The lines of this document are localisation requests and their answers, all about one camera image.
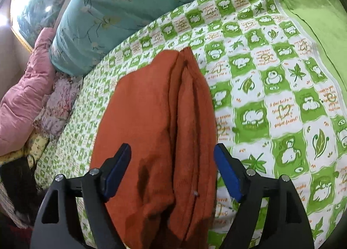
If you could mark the rust orange knit sweater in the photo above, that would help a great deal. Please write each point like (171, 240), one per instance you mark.
(164, 112)

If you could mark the lime green sheet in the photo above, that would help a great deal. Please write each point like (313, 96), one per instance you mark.
(325, 20)

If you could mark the green white patterned bedsheet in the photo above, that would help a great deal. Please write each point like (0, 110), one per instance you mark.
(278, 108)

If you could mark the plaid checked cloth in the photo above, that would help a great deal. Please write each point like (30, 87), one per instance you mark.
(15, 205)

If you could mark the pink quilted blanket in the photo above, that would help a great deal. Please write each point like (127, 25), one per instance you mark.
(23, 102)

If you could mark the yellow floral pillow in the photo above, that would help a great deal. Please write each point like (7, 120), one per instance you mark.
(32, 150)

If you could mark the purple floral ruffled pillow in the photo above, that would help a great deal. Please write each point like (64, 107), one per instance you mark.
(58, 106)

